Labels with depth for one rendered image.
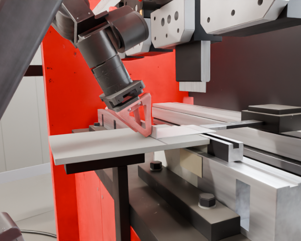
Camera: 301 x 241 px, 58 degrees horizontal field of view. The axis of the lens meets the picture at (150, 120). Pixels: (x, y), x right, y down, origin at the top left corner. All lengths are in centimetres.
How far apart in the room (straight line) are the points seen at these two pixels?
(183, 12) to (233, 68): 76
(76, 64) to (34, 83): 210
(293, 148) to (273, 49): 49
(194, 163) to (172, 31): 26
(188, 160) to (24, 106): 297
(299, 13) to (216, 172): 26
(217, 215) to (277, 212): 9
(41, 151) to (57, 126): 218
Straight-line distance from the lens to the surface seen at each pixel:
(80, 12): 49
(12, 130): 341
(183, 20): 52
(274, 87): 109
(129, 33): 50
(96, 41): 48
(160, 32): 60
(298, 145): 69
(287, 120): 66
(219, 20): 43
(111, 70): 48
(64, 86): 134
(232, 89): 125
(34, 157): 352
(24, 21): 28
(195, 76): 54
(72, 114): 136
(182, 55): 58
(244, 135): 80
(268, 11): 36
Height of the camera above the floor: 111
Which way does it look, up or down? 9 degrees down
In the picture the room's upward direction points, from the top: 1 degrees counter-clockwise
